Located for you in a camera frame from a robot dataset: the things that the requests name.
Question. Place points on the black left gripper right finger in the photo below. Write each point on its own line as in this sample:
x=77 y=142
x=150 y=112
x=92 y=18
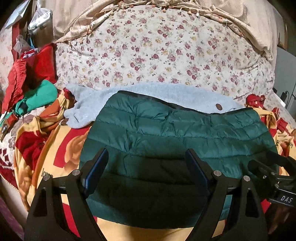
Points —
x=245 y=220

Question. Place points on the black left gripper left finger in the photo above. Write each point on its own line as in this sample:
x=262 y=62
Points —
x=46 y=218

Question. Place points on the dark green puffer jacket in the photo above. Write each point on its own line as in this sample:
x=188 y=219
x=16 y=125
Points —
x=146 y=182

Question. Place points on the yellow red patterned blanket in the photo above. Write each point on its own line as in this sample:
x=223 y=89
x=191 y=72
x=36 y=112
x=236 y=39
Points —
x=47 y=145

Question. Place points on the light grey fleece sweater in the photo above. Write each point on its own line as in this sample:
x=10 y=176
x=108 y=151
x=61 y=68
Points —
x=89 y=102

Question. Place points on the bright green garment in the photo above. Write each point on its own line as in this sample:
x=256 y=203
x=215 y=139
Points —
x=45 y=93

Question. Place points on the beige satin bedspread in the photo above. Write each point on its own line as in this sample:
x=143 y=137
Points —
x=254 y=20

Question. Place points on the red garment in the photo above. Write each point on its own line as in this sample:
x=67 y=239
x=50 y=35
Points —
x=27 y=73

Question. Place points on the floral white quilt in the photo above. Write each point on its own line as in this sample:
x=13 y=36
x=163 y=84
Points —
x=146 y=44

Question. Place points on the clear plastic bag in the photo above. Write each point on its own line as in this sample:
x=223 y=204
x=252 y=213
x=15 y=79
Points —
x=40 y=17

